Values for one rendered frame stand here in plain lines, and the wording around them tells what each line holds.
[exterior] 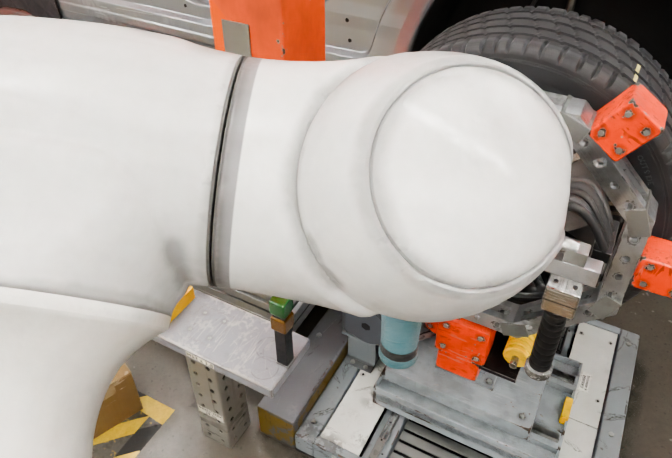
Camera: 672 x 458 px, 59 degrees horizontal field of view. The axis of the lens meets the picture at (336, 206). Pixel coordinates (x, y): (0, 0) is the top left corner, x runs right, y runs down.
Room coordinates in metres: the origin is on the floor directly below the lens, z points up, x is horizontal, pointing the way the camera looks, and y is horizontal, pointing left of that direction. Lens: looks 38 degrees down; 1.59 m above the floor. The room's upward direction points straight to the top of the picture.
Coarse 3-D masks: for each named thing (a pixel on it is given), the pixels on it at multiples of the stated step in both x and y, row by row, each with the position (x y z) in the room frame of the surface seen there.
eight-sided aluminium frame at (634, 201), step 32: (576, 128) 0.83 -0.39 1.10; (608, 160) 0.81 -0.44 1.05; (608, 192) 0.80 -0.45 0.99; (640, 192) 0.82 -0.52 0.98; (640, 224) 0.77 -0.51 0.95; (640, 256) 0.76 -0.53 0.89; (608, 288) 0.78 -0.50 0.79; (480, 320) 0.88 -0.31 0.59; (512, 320) 0.85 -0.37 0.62; (576, 320) 0.79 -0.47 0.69
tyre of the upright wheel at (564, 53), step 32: (448, 32) 1.19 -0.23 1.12; (480, 32) 1.07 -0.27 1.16; (512, 32) 1.04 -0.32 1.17; (544, 32) 1.03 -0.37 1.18; (576, 32) 1.05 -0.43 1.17; (608, 32) 1.08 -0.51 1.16; (512, 64) 0.97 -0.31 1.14; (544, 64) 0.95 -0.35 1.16; (576, 64) 0.93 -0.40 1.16; (608, 64) 0.96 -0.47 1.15; (640, 64) 1.01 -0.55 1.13; (576, 96) 0.92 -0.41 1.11; (608, 96) 0.90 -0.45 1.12; (640, 160) 0.86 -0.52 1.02
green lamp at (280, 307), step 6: (270, 300) 0.87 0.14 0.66; (276, 300) 0.87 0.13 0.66; (282, 300) 0.87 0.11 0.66; (288, 300) 0.87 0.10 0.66; (270, 306) 0.87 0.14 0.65; (276, 306) 0.86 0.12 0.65; (282, 306) 0.86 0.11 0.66; (288, 306) 0.87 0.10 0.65; (270, 312) 0.87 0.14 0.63; (276, 312) 0.86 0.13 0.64; (282, 312) 0.86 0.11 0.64; (288, 312) 0.87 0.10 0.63; (282, 318) 0.86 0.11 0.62
